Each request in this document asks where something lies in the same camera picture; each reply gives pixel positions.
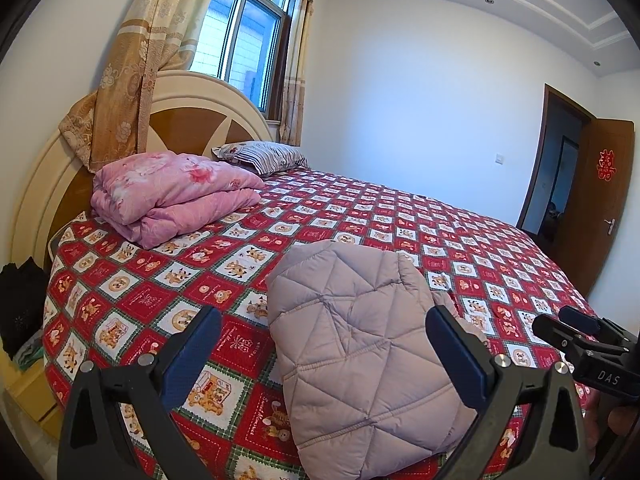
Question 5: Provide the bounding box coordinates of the red paper door decoration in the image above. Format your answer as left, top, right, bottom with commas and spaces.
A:
595, 147, 617, 181

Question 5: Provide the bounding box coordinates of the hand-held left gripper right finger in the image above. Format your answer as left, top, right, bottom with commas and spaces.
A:
425, 304, 591, 480

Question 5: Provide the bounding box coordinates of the pink floral folded quilt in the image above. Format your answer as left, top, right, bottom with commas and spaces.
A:
90, 152, 266, 250

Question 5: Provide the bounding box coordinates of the sliding glass window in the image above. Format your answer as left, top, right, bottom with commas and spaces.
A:
187, 0, 301, 123

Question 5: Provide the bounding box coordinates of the brown wooden door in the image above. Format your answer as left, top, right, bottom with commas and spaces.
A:
552, 117, 636, 306

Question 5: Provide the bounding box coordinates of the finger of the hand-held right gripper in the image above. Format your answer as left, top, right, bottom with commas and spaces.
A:
557, 305, 603, 336
531, 314, 627, 362

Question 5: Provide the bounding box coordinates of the striped pillow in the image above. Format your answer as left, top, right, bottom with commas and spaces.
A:
211, 141, 311, 176

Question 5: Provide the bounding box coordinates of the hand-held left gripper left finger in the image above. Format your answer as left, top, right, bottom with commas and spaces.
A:
57, 305, 223, 480

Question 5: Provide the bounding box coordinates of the cream bedside table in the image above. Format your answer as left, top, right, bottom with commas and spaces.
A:
5, 355, 63, 441

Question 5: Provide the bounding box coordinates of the black cloth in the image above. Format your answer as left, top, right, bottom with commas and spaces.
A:
0, 257, 51, 361

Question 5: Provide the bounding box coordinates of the red checked printed bedsheet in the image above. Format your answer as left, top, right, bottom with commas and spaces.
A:
42, 167, 608, 480

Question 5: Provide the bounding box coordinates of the person's right hand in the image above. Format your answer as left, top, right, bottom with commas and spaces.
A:
584, 394, 640, 453

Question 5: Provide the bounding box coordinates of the cream and wood bed headboard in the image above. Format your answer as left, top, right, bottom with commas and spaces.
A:
10, 70, 273, 271

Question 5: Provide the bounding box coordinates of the brown wooden door frame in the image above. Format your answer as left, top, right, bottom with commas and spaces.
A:
515, 84, 596, 241

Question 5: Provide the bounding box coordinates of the wide beige floral curtain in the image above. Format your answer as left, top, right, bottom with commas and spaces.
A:
59, 0, 213, 173

